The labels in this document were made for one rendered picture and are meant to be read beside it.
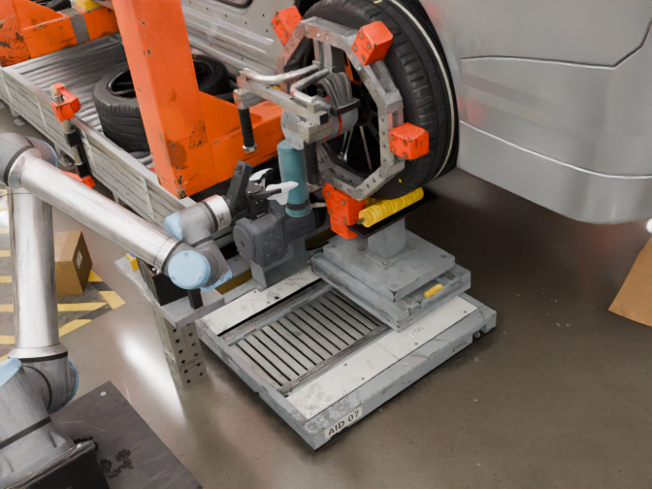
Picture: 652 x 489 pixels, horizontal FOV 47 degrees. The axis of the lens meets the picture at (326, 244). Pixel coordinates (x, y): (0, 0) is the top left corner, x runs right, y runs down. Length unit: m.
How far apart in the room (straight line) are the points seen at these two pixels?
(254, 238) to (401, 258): 0.53
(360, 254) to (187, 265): 1.12
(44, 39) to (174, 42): 1.99
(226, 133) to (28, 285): 0.97
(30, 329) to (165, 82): 0.91
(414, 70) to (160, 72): 0.83
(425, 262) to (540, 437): 0.73
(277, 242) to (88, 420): 0.93
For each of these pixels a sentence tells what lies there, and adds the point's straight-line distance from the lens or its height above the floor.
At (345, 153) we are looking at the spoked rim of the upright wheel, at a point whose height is 0.64.
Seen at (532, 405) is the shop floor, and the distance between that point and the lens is 2.54.
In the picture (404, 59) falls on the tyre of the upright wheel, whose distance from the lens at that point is 2.16.
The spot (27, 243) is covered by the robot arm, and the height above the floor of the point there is 0.81.
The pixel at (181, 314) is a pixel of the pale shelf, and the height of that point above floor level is 0.45.
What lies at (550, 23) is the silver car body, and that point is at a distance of 1.86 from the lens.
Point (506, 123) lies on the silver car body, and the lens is 2.03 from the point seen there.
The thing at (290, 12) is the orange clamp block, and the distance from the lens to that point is 2.46.
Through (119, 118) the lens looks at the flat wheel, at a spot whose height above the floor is 0.44.
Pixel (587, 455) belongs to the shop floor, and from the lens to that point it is 2.43.
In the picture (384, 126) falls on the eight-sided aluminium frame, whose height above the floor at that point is 0.89.
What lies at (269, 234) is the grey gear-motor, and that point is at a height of 0.37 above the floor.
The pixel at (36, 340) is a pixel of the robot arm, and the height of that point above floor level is 0.60.
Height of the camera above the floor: 1.84
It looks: 35 degrees down
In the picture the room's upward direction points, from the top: 6 degrees counter-clockwise
